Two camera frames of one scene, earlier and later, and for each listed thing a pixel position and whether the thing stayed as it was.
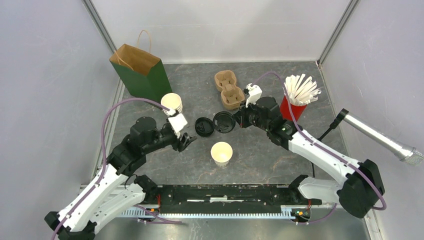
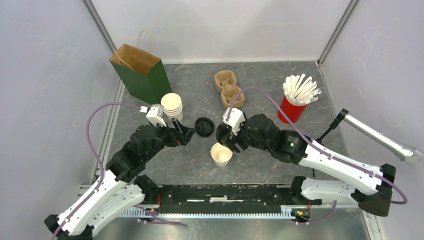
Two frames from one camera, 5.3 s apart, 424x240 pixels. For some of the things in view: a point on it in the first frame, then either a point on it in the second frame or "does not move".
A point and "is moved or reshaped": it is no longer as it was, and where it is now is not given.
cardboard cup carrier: (232, 96) does not move
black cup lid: (204, 126) does not move
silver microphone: (403, 152) does not move
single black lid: (223, 122) is moved or reshaped
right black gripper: (240, 116) -> (235, 150)
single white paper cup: (221, 152) does not move
